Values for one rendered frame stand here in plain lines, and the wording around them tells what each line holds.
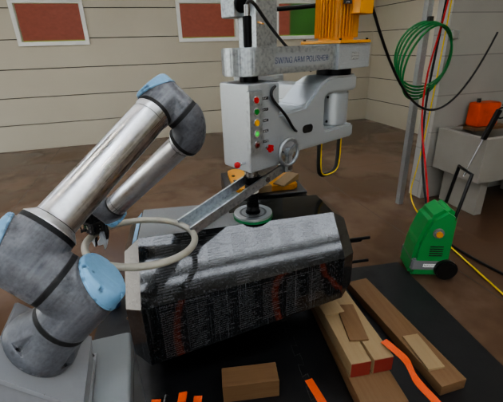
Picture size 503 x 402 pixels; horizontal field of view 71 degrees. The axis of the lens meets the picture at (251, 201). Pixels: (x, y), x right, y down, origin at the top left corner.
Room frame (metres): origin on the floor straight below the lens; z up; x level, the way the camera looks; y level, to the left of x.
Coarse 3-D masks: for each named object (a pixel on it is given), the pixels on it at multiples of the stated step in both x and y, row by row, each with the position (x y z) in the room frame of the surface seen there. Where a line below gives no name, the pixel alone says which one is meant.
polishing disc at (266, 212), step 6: (240, 210) 1.81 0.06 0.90; (264, 210) 1.80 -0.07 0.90; (270, 210) 1.80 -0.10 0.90; (240, 216) 1.73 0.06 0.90; (246, 216) 1.73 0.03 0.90; (252, 216) 1.72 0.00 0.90; (258, 216) 1.72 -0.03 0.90; (264, 216) 1.72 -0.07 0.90; (270, 216) 1.73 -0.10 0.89; (252, 222) 1.68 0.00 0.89
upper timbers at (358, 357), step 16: (320, 320) 1.79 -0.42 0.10; (336, 320) 1.68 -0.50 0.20; (336, 336) 1.55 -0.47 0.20; (368, 336) 1.54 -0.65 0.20; (352, 352) 1.43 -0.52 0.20; (368, 352) 1.44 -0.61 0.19; (384, 352) 1.43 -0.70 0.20; (352, 368) 1.35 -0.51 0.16; (368, 368) 1.37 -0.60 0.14; (384, 368) 1.39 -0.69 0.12
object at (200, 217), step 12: (276, 168) 1.82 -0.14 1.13; (288, 168) 1.83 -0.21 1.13; (240, 180) 1.80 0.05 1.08; (264, 180) 1.76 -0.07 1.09; (228, 192) 1.74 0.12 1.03; (240, 192) 1.66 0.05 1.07; (252, 192) 1.71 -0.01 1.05; (204, 204) 1.64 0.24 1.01; (216, 204) 1.68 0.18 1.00; (228, 204) 1.60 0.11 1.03; (192, 216) 1.59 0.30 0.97; (204, 216) 1.52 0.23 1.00; (216, 216) 1.55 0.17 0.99; (192, 228) 1.46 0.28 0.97
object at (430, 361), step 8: (408, 336) 1.63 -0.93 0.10; (416, 336) 1.63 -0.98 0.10; (408, 344) 1.57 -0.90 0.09; (416, 344) 1.57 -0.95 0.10; (424, 344) 1.57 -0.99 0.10; (416, 352) 1.51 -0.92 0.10; (424, 352) 1.51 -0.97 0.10; (432, 352) 1.50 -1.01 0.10; (424, 360) 1.45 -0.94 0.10; (432, 360) 1.45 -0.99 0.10; (432, 368) 1.39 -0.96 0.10; (440, 368) 1.40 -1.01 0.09
